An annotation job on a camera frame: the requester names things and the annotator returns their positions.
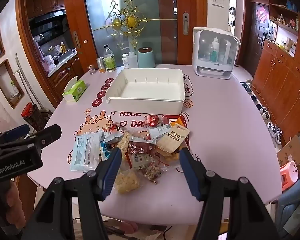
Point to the row of shoes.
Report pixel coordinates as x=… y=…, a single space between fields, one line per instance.
x=273 y=130

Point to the person's left hand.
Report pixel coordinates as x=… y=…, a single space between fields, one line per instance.
x=13 y=201

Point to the mint green canister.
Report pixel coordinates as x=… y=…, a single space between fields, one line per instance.
x=146 y=58

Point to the black range hood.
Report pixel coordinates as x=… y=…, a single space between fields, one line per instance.
x=47 y=22

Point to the pile of snack packets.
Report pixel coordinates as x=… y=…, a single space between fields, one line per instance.
x=172 y=140

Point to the wooden shelf cabinet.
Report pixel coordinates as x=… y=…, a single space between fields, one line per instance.
x=277 y=80

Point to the wooden kitchen counter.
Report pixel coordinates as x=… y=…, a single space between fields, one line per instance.
x=62 y=72

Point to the green tissue box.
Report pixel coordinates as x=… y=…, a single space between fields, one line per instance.
x=75 y=91

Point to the glass bottle green label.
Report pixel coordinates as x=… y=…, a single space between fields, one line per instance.
x=110 y=61

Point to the white pill bottle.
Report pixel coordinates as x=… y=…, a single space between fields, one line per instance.
x=125 y=61

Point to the yellow flaky snack packet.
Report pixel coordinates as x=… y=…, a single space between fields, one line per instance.
x=126 y=182

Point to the pink orange plastic stool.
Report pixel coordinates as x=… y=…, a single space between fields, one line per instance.
x=288 y=172

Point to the white teal baby bottle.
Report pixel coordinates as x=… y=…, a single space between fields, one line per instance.
x=215 y=50

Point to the blue white snack packet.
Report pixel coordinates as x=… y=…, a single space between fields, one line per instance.
x=109 y=142

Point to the white wall switch panel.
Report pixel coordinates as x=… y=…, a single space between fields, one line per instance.
x=218 y=0

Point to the blue chair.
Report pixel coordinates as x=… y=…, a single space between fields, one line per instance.
x=295 y=205

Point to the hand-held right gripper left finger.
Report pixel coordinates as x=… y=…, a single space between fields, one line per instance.
x=110 y=173

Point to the glass door gold ornament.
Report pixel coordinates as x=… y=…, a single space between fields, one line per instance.
x=145 y=0

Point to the metal drink can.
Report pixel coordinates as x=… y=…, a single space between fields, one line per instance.
x=101 y=65

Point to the red lid bin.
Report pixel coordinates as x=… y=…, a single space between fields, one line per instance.
x=30 y=111

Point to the white sterilizer cabinet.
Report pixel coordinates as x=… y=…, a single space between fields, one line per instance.
x=197 y=55

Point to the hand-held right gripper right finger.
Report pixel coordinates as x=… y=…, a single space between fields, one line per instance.
x=190 y=176

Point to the cardboard box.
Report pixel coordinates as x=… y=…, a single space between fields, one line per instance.
x=290 y=152

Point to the white plastic bottle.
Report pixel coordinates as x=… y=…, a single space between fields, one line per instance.
x=133 y=61

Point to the small clear glass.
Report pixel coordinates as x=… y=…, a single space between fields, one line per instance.
x=91 y=70

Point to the dark red snack packet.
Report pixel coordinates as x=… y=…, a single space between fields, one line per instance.
x=140 y=148

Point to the dark entrance door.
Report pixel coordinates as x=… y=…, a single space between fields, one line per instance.
x=257 y=35

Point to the white plastic tray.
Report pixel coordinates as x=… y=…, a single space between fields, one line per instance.
x=145 y=87

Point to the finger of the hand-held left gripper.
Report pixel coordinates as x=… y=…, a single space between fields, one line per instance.
x=16 y=131
x=47 y=133

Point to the light blue snack packet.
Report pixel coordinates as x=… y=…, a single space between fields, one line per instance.
x=86 y=152

